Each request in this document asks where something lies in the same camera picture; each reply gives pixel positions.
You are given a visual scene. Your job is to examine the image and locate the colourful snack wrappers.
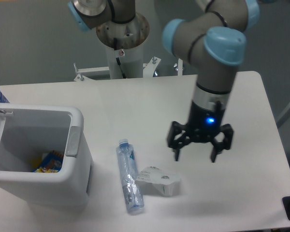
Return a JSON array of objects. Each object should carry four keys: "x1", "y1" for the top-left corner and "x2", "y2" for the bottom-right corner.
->
[{"x1": 32, "y1": 150, "x2": 64, "y2": 173}]

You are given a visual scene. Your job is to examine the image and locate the clear plastic food tray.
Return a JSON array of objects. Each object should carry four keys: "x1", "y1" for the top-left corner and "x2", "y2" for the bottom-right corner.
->
[{"x1": 135, "y1": 166, "x2": 181, "y2": 197}]

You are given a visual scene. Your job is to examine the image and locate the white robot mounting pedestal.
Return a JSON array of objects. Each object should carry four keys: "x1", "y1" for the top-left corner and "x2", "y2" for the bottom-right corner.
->
[{"x1": 74, "y1": 13, "x2": 161, "y2": 82}]

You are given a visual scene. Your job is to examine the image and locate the white plastic trash can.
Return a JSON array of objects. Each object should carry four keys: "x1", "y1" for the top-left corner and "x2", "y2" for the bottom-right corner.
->
[{"x1": 0, "y1": 103, "x2": 92, "y2": 206}]

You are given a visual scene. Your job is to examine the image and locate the crushed clear plastic bottle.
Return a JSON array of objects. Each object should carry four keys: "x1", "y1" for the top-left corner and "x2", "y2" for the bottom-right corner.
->
[{"x1": 116, "y1": 139, "x2": 145, "y2": 214}]

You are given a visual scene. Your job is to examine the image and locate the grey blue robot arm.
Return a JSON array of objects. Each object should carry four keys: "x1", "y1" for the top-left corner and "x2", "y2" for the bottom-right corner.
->
[{"x1": 68, "y1": 0, "x2": 260, "y2": 161}]

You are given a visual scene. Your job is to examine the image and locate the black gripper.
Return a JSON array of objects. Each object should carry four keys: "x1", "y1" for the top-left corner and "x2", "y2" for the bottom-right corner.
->
[{"x1": 167, "y1": 101, "x2": 234, "y2": 163}]

